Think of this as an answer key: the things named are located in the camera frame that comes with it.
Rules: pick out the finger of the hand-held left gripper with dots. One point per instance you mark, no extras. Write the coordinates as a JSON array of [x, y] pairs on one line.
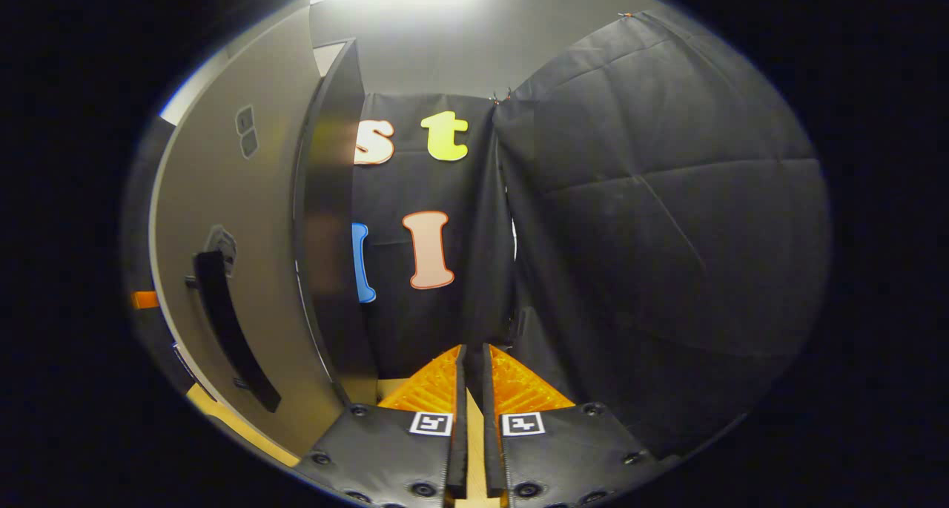
[[145, 299]]

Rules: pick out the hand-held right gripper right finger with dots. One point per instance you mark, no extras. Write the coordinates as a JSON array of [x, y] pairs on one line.
[[491, 434]]

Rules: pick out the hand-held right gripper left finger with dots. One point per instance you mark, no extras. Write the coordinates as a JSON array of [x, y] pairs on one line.
[[460, 434]]

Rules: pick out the grey double-door shoe cabinet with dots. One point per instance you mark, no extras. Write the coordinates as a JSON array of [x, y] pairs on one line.
[[334, 233]]

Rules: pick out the black backdrop cloth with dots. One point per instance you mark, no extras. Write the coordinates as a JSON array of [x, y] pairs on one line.
[[667, 233]]

